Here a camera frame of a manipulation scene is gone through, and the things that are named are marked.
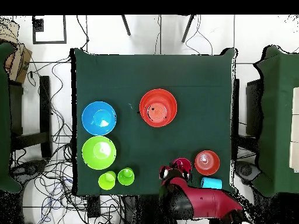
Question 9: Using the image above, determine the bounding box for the pink cup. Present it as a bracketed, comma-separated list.
[172, 157, 193, 174]

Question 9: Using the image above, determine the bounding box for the blue cup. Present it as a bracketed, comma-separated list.
[200, 177, 223, 190]

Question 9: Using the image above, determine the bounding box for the small orange bowl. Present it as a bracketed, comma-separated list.
[142, 96, 175, 128]
[194, 150, 220, 176]

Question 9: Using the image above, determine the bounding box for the large orange bowl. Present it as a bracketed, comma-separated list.
[139, 89, 178, 128]

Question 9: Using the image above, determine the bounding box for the white block stack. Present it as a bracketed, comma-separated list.
[288, 86, 299, 173]

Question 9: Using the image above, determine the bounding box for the lime green cup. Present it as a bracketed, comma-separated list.
[98, 170, 117, 191]

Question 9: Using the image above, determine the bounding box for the lime green bowl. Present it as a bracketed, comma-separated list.
[81, 135, 117, 170]

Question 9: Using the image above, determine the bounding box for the black power strip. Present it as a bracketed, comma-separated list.
[87, 195, 102, 218]

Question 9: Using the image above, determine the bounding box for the grey chair base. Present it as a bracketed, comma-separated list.
[234, 160, 261, 185]

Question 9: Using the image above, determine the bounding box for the blue bowl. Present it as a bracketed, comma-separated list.
[81, 100, 117, 137]

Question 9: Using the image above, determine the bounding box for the dark green side tablecloth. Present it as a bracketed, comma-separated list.
[253, 45, 299, 197]
[0, 41, 23, 194]

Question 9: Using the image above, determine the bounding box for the grey stand base with knob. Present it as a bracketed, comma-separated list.
[10, 160, 48, 185]

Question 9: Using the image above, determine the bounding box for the black tripod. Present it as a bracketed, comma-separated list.
[120, 15, 196, 43]

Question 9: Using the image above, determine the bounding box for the cardboard box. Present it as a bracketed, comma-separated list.
[0, 19, 33, 83]

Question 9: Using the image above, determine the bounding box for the black cable tangle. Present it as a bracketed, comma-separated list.
[23, 55, 124, 224]

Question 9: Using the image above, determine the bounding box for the black bench frame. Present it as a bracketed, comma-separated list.
[233, 78, 263, 162]
[9, 75, 53, 159]

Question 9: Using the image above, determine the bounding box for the black square floor frame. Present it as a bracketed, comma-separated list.
[32, 15, 67, 44]

